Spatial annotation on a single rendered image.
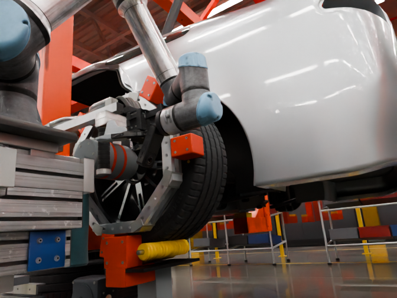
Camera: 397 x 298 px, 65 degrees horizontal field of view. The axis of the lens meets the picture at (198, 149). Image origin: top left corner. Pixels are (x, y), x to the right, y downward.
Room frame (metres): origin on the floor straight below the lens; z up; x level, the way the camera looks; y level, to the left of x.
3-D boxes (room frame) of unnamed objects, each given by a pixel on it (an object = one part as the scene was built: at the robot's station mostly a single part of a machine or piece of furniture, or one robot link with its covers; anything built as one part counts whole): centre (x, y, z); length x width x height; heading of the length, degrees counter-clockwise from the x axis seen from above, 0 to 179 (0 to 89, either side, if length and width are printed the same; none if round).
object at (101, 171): (0.92, 0.29, 0.83); 0.04 x 0.04 x 0.16
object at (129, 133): (0.82, 0.19, 0.83); 0.09 x 0.05 x 0.02; 94
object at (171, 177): (1.21, 0.31, 0.85); 0.54 x 0.07 x 0.54; 58
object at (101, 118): (0.95, 0.27, 0.93); 0.09 x 0.05 x 0.05; 148
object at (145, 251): (1.23, 0.15, 0.51); 0.29 x 0.06 x 0.06; 148
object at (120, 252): (1.25, 0.29, 0.48); 0.16 x 0.12 x 0.17; 148
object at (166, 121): (0.78, 0.06, 0.85); 0.08 x 0.05 x 0.08; 148
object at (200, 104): (0.74, -0.01, 0.85); 0.11 x 0.08 x 0.09; 58
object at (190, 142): (1.05, 0.04, 0.85); 0.09 x 0.08 x 0.07; 58
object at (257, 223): (3.55, -0.51, 0.69); 0.52 x 0.17 x 0.35; 148
